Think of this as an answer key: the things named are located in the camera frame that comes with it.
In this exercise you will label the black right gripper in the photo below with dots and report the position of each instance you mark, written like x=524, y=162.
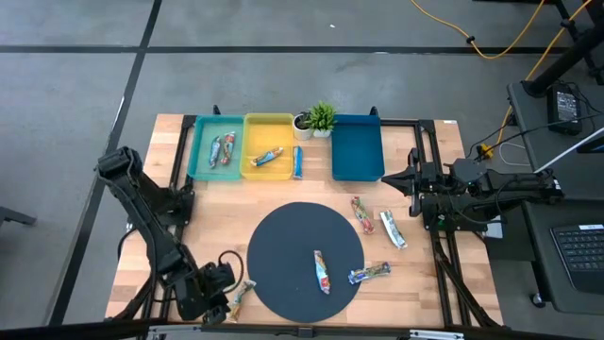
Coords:
x=434, y=181

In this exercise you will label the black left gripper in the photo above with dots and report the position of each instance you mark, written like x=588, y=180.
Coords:
x=196, y=297

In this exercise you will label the tan and green granola bar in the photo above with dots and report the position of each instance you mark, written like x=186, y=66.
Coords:
x=240, y=298

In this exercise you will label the white and green granola bar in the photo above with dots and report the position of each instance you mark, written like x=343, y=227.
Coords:
x=393, y=229

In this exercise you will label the red and green granola bar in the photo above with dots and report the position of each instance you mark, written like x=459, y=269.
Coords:
x=362, y=215

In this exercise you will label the bright blue granola bar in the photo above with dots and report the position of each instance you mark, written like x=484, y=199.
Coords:
x=297, y=163

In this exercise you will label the blue and orange granola bar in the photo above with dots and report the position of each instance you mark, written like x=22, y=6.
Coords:
x=266, y=157

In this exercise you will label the red and white granola bar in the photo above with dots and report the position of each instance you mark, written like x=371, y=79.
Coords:
x=228, y=147

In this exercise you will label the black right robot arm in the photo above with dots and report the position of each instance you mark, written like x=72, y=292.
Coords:
x=519, y=186

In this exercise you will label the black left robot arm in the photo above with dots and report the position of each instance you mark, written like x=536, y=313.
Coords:
x=141, y=208

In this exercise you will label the blue red-ended granola bar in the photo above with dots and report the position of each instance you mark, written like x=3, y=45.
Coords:
x=322, y=273

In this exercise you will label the blue plastic tray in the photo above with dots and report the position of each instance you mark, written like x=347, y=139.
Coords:
x=357, y=148

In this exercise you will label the white pot with green plant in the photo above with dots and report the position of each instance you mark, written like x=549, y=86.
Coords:
x=322, y=117

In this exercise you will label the round dark woven placemat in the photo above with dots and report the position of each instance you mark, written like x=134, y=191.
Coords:
x=292, y=236

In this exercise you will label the white pot with dark succulent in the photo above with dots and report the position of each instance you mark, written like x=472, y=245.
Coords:
x=301, y=128

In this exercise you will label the black overhead beam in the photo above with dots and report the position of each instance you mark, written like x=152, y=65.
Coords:
x=94, y=330

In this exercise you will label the yellow plastic tray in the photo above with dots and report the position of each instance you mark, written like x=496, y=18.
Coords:
x=266, y=132

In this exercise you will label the teal plastic tray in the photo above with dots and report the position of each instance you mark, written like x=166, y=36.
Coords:
x=203, y=165

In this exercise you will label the dark grey side desk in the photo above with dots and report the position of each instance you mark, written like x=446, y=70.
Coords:
x=557, y=203

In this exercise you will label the white rod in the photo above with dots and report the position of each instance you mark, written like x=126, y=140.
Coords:
x=571, y=150

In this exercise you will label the black power brick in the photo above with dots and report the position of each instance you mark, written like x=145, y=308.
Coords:
x=564, y=107

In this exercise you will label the black keyboard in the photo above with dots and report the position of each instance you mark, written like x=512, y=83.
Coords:
x=582, y=255

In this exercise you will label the black stand leg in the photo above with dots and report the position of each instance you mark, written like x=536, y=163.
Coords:
x=561, y=63

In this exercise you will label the black furniture leg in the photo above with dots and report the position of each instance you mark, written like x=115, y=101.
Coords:
x=16, y=217

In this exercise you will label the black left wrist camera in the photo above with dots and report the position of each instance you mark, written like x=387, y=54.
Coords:
x=221, y=275

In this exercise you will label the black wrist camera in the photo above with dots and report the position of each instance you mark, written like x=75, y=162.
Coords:
x=221, y=275
x=468, y=172

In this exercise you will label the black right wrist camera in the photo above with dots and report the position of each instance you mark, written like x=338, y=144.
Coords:
x=468, y=172

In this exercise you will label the black aluminium rig frame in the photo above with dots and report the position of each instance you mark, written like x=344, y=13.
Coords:
x=441, y=283

